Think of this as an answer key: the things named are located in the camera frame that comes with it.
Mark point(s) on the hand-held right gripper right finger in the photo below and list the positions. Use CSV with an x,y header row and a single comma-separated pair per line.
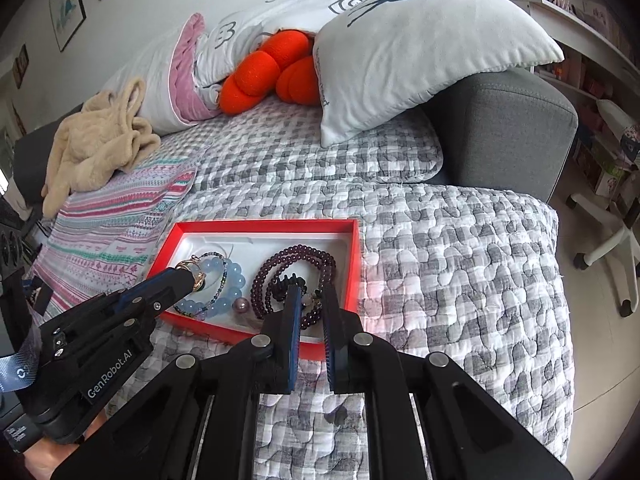
x,y
329,340

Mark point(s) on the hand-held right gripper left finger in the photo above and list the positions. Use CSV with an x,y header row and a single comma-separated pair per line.
x,y
295,340

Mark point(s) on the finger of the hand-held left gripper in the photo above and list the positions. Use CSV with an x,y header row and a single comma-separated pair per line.
x,y
170,300
150,282

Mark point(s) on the red cardboard box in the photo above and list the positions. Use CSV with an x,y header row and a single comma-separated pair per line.
x,y
170,260

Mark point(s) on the gold earring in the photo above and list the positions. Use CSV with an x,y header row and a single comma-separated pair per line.
x,y
192,266

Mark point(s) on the pink pearl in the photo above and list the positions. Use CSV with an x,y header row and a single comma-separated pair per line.
x,y
242,305

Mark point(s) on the person's left hand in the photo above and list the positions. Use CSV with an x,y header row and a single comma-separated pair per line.
x,y
95,419

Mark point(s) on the pink striped patterned blanket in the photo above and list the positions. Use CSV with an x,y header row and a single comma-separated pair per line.
x,y
110,220

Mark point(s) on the grey checked quilt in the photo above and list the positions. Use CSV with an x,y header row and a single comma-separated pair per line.
x,y
450,270

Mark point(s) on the beige plush garment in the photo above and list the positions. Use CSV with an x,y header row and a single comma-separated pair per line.
x,y
95,145

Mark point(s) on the grey checked seat cushion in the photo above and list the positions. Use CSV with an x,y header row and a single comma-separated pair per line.
x,y
310,160

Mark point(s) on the white pillow with pink trim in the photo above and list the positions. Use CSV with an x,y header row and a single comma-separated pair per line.
x,y
165,75

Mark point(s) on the orange knot cushion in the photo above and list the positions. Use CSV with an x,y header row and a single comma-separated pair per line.
x,y
250,80

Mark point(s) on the grey fabric sofa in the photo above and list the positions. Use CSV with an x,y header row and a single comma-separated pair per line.
x,y
500,125

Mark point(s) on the white office chair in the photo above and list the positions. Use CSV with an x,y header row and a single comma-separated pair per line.
x,y
610,240

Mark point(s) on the white deer print pillow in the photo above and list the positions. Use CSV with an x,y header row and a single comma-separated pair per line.
x,y
425,55

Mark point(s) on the grey sofa armrest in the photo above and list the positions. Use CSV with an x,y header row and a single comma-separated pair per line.
x,y
590,45

